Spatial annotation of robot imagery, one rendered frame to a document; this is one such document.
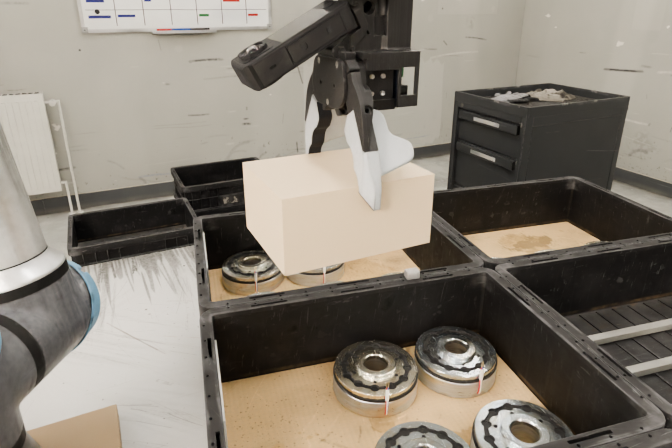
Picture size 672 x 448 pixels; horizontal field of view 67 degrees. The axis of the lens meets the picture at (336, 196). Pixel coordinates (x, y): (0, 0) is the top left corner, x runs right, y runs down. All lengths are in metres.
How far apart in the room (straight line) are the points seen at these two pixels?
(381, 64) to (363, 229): 0.15
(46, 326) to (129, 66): 2.96
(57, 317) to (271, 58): 0.44
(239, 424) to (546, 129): 1.83
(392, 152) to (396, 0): 0.14
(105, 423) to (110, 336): 0.25
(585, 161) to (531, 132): 0.39
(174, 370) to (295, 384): 0.31
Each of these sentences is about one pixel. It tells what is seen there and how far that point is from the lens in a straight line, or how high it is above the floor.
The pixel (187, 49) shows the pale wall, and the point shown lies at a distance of 3.62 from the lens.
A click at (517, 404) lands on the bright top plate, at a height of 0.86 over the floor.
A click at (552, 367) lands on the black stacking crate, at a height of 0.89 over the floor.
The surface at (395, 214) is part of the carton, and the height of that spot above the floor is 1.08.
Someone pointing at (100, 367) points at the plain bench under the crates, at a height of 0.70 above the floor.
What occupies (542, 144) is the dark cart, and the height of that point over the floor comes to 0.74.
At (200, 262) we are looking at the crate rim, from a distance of 0.75.
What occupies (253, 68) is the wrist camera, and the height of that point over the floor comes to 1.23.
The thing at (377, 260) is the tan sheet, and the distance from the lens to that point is 0.95.
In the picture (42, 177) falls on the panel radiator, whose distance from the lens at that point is 3.60.
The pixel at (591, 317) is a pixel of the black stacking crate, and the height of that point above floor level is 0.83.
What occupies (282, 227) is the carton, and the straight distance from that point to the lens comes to 0.45.
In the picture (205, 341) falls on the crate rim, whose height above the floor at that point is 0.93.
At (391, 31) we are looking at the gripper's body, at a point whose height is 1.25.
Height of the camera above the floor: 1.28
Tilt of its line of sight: 21 degrees down
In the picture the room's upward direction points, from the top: straight up
